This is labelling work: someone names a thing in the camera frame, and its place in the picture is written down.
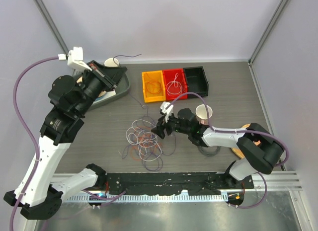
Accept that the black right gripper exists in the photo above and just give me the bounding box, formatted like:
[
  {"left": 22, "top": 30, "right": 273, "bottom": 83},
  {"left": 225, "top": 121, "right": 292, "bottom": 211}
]
[{"left": 152, "top": 111, "right": 191, "bottom": 139}]

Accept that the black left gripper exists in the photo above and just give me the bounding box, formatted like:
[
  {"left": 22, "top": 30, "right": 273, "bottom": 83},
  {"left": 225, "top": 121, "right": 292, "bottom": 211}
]
[{"left": 76, "top": 60, "right": 127, "bottom": 117}]

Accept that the purple thin cable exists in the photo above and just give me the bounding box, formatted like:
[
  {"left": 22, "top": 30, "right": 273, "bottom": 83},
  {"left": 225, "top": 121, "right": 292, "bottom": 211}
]
[{"left": 110, "top": 54, "right": 150, "bottom": 117}]

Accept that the orange thin cable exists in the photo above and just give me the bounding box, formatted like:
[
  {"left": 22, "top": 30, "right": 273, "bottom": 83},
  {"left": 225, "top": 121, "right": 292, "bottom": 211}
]
[{"left": 145, "top": 79, "right": 163, "bottom": 95}]

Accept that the white thin cable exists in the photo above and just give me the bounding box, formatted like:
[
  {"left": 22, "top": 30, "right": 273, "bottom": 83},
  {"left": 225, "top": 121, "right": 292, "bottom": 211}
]
[{"left": 165, "top": 72, "right": 186, "bottom": 96}]

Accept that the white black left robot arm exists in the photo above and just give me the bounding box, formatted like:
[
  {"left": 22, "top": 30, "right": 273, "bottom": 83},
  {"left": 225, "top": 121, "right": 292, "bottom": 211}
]
[{"left": 3, "top": 61, "right": 127, "bottom": 220}]

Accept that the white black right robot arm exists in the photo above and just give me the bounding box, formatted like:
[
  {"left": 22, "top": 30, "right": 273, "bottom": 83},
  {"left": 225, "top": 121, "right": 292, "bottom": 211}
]
[{"left": 152, "top": 108, "right": 287, "bottom": 189}]

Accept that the dark green plastic tray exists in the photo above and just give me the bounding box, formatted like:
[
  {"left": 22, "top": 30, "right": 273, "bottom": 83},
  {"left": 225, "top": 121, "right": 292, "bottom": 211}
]
[{"left": 73, "top": 70, "right": 130, "bottom": 113}]

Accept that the cream yellow cup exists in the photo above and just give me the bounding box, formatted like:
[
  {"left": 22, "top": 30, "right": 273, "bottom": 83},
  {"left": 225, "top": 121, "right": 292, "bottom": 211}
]
[{"left": 104, "top": 58, "right": 120, "bottom": 67}]

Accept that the beige wooden plate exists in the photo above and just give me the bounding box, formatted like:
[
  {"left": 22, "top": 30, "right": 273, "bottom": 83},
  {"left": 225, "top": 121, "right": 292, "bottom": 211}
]
[{"left": 77, "top": 76, "right": 116, "bottom": 100}]

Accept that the yellow plastic bin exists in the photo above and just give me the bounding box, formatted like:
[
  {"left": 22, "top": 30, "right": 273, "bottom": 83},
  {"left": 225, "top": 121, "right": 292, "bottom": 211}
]
[{"left": 142, "top": 71, "right": 165, "bottom": 103}]

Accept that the pink white mug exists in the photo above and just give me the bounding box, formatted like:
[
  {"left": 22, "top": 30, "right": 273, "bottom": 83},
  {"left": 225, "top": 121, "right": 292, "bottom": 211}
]
[{"left": 195, "top": 104, "right": 213, "bottom": 125}]

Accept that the red plastic bin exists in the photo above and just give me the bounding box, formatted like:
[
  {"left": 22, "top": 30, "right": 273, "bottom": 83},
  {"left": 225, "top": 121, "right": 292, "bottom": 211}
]
[{"left": 162, "top": 68, "right": 187, "bottom": 101}]

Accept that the black plastic bin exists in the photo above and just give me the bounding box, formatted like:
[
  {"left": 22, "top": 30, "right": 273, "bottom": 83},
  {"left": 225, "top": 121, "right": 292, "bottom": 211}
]
[{"left": 183, "top": 66, "right": 209, "bottom": 97}]

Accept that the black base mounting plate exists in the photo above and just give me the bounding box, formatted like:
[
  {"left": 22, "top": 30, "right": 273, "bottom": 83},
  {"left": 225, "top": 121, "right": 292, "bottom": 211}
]
[{"left": 104, "top": 172, "right": 254, "bottom": 196}]

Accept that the orange woven mat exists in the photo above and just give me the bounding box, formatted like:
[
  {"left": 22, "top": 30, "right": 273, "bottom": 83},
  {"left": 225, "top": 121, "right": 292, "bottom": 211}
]
[{"left": 231, "top": 123, "right": 261, "bottom": 158}]

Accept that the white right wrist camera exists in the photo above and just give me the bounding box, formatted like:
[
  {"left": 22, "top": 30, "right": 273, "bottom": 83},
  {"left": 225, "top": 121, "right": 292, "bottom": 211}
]
[{"left": 160, "top": 101, "right": 174, "bottom": 123}]

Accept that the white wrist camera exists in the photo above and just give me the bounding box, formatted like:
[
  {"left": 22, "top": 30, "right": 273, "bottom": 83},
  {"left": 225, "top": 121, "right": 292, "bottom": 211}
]
[
  {"left": 58, "top": 47, "right": 92, "bottom": 72},
  {"left": 160, "top": 101, "right": 174, "bottom": 123}
]

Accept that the tangled cable pile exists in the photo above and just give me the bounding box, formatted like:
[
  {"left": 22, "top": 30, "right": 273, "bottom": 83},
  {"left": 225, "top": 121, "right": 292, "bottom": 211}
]
[{"left": 119, "top": 114, "right": 178, "bottom": 172}]

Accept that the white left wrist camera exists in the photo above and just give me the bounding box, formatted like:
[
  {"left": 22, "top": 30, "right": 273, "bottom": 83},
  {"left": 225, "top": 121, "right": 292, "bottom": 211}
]
[{"left": 58, "top": 47, "right": 92, "bottom": 72}]

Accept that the grey coiled cable ring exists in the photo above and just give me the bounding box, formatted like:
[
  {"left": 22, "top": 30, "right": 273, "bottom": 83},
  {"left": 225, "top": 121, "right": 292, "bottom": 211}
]
[{"left": 198, "top": 144, "right": 221, "bottom": 157}]

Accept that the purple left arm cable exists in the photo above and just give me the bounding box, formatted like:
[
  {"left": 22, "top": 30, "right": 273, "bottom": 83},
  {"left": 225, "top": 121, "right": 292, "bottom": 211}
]
[{"left": 9, "top": 56, "right": 126, "bottom": 231}]

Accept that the aluminium corner post left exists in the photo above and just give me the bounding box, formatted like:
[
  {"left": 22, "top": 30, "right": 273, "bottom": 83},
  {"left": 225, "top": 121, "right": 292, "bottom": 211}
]
[{"left": 33, "top": 0, "right": 69, "bottom": 62}]

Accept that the aluminium corner post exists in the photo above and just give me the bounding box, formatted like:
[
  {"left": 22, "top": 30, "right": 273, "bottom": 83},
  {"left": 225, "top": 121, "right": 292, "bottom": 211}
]
[
  {"left": 248, "top": 0, "right": 290, "bottom": 66},
  {"left": 33, "top": 0, "right": 69, "bottom": 62}
]

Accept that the aluminium rail frame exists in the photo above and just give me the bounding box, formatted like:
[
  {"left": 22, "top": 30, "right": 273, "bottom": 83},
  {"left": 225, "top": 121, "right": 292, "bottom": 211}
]
[{"left": 66, "top": 171, "right": 302, "bottom": 205}]

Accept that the aluminium corner post right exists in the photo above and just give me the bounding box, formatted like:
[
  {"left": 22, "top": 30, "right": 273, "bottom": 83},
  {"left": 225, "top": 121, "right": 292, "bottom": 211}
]
[{"left": 248, "top": 0, "right": 290, "bottom": 66}]

